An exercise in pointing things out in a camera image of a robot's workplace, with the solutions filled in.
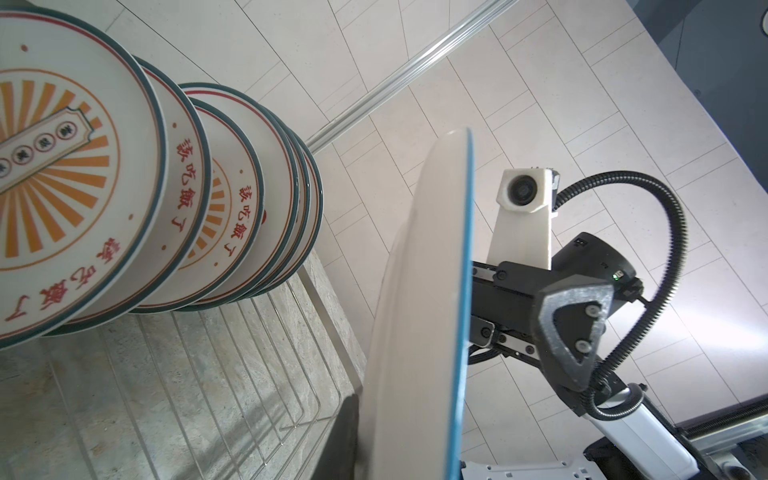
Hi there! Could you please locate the wire dish rack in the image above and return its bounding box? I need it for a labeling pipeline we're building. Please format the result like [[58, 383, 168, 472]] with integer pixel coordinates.
[[1, 254, 366, 479]]

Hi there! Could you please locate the red rimmed plate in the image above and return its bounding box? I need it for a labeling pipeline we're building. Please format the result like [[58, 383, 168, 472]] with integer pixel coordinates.
[[181, 82, 300, 310], [47, 57, 212, 337]]

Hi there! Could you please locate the sunburst plate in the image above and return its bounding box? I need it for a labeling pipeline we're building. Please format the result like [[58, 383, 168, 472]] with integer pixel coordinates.
[[134, 96, 264, 314], [1, 6, 168, 349]]

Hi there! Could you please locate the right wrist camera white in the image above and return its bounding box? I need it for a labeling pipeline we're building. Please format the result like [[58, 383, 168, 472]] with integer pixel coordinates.
[[487, 168, 559, 270]]

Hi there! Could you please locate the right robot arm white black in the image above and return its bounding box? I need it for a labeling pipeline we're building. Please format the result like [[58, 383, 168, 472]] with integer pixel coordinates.
[[460, 233, 767, 479]]

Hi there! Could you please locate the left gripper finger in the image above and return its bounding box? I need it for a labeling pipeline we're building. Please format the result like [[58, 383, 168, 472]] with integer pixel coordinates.
[[311, 394, 360, 480]]

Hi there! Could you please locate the red characters white plate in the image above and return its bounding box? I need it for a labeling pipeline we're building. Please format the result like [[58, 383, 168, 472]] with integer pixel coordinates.
[[237, 129, 324, 300]]

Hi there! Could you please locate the aluminium mounting rail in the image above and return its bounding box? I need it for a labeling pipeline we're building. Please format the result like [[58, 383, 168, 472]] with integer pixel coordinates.
[[677, 395, 767, 479]]

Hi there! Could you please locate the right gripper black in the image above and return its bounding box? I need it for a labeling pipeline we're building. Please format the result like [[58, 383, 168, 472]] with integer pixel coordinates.
[[468, 232, 644, 414]]

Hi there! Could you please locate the sunburst plate front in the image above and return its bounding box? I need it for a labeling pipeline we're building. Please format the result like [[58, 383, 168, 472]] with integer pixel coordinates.
[[1, 6, 168, 349]]

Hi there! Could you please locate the watermelon pattern plate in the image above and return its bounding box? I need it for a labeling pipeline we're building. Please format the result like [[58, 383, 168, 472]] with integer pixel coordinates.
[[355, 128, 474, 479]]

